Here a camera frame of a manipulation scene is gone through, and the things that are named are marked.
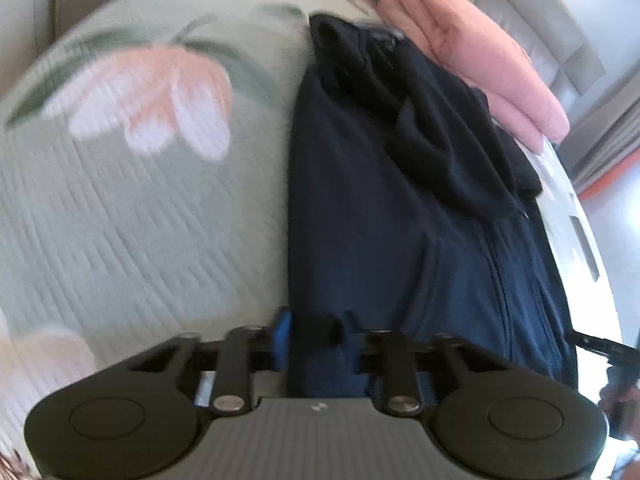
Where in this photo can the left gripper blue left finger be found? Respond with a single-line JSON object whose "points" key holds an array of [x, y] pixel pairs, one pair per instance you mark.
{"points": [[280, 334]]}

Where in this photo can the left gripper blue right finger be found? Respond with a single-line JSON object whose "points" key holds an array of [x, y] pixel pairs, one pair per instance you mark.
{"points": [[356, 344]]}

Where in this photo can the navy blue hoodie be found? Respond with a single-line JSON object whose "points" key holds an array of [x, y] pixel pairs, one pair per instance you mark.
{"points": [[410, 210]]}

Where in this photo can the grey curtain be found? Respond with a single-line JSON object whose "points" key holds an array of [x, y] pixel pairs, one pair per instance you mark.
{"points": [[601, 141]]}

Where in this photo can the floral quilted bedspread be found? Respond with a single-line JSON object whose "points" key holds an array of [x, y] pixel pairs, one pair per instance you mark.
{"points": [[144, 173]]}

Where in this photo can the pink folded blanket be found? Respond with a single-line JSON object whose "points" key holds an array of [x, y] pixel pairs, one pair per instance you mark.
{"points": [[460, 37]]}

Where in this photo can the beige padded headboard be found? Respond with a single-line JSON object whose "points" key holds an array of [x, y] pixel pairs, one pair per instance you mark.
{"points": [[559, 49]]}

